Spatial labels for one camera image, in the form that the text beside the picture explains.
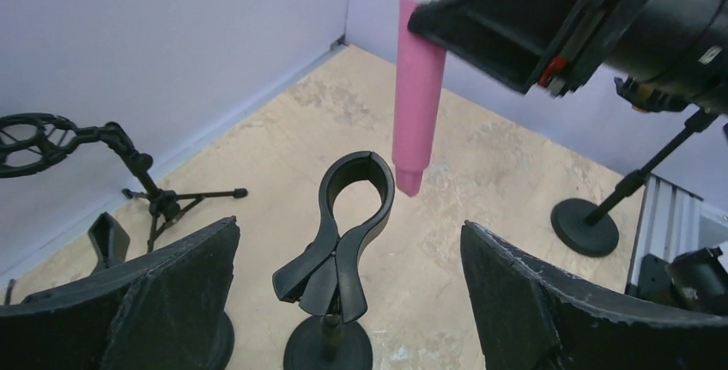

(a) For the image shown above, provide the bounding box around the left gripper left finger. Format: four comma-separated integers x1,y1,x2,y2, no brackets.
1,216,240,370

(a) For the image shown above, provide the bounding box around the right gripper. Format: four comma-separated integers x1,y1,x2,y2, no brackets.
408,0,727,98

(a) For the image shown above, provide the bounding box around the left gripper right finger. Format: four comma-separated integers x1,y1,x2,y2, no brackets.
460,221,727,369

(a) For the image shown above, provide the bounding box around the black round-base mic stand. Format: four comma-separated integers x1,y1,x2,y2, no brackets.
88,212,234,370

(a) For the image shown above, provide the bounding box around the pink microphone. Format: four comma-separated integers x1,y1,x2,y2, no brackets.
392,0,446,197

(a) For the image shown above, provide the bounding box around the gold mic shock-mount stand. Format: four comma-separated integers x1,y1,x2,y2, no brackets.
550,76,720,258

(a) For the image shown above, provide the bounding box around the black tripod mic stand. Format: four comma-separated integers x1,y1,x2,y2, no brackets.
1,112,248,252

